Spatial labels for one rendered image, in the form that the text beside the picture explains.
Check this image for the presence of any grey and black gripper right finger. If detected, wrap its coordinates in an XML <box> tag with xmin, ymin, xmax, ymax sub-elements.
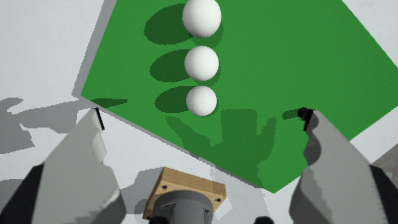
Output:
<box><xmin>289</xmin><ymin>109</ymin><xmax>398</xmax><ymax>224</ymax></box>

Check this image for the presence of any green turf mat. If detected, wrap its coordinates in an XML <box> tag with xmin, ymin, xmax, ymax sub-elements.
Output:
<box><xmin>81</xmin><ymin>0</ymin><xmax>398</xmax><ymax>194</ymax></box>

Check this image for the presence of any white ball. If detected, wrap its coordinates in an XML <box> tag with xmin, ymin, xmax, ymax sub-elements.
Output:
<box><xmin>184</xmin><ymin>46</ymin><xmax>219</xmax><ymax>81</ymax></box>
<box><xmin>186</xmin><ymin>85</ymin><xmax>217</xmax><ymax>116</ymax></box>
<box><xmin>182</xmin><ymin>0</ymin><xmax>221</xmax><ymax>38</ymax></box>

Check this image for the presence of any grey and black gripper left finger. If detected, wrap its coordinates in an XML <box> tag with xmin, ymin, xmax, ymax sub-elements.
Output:
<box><xmin>0</xmin><ymin>108</ymin><xmax>127</xmax><ymax>224</ymax></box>

